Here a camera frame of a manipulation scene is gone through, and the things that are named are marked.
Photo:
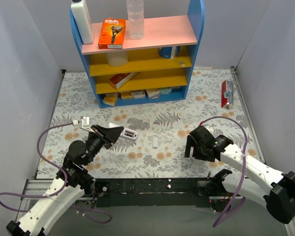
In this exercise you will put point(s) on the white remote control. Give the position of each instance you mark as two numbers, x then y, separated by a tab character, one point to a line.
122	135

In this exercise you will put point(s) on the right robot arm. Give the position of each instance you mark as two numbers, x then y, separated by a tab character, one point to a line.
273	189

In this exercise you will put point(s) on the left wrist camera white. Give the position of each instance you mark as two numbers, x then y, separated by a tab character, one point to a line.
83	123

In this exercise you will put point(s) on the yellow Kamenoko sponge pack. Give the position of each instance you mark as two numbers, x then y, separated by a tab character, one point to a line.
110	100

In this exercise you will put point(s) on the white sponge pack tilted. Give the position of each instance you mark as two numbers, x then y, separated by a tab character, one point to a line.
153	93

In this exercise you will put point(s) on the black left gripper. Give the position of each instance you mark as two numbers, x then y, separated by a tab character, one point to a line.
102	137

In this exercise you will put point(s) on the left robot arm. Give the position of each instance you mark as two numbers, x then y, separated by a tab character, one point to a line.
71	182

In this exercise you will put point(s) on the white plastic bottle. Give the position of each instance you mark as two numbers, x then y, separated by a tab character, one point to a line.
81	15

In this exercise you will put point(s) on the blue wooden shelf unit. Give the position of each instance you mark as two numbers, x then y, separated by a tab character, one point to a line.
154	71

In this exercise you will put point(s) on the white battery cover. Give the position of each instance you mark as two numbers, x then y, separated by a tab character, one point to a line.
155	142

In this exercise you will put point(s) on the blue and white can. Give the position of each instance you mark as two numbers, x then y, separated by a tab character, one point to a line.
169	52

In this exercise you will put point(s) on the red and white long box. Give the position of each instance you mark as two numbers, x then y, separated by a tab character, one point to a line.
119	80

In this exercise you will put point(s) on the aluminium rail frame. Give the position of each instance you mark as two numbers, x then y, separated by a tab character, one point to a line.
150	148

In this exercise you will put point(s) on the clear plastic water bottle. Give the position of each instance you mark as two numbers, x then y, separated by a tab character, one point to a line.
135	11

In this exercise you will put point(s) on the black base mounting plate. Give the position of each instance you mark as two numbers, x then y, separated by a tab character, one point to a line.
146	192

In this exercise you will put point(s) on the mint green sponge pack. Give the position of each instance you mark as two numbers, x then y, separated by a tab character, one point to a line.
165	91

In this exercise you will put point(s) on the orange Gillette razor box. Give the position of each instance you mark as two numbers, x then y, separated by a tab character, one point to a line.
112	34

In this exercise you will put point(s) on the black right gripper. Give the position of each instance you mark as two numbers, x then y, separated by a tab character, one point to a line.
195	148

